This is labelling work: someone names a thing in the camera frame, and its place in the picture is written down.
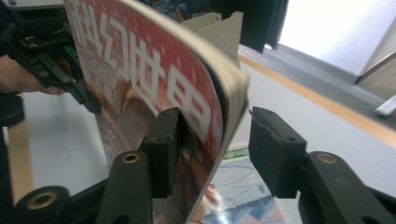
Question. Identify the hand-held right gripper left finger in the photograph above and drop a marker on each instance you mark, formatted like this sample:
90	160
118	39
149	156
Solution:
163	149

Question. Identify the beige metal expandable book rack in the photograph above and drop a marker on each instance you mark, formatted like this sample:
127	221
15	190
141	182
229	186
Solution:
224	37

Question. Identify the dark illustrated flame cover magazine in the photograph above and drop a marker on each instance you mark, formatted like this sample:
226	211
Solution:
168	9

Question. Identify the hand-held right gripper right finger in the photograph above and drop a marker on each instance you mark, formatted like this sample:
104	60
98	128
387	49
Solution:
277	155

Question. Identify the dark curtain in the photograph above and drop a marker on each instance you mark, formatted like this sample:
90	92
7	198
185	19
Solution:
261	21

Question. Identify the white book with blue picture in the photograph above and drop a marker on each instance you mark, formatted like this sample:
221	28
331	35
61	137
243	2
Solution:
243	193

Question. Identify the white desk frame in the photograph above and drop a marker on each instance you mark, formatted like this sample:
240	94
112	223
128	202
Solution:
387	107

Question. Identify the red-brown cover magazine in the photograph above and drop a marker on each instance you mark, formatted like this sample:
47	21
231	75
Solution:
140	62

